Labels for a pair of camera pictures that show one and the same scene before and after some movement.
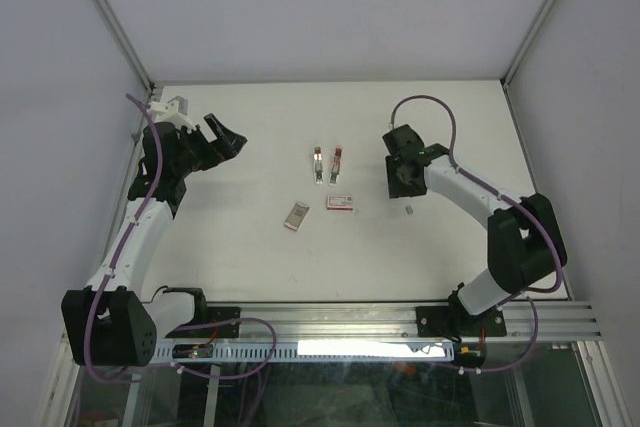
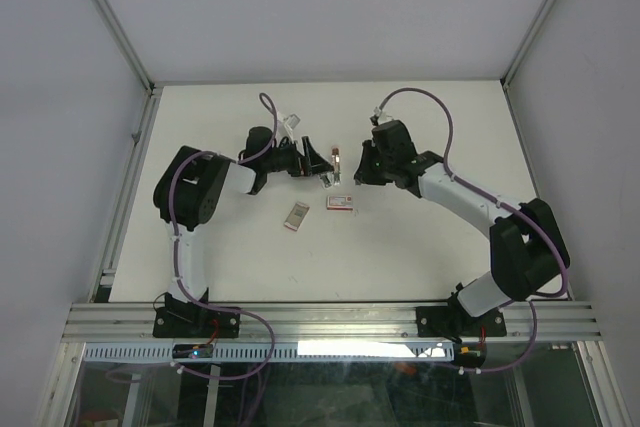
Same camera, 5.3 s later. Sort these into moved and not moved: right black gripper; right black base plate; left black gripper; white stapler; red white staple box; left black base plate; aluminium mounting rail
Moved: left black gripper; white stapler; right black gripper
Not moved: aluminium mounting rail; red white staple box; right black base plate; left black base plate
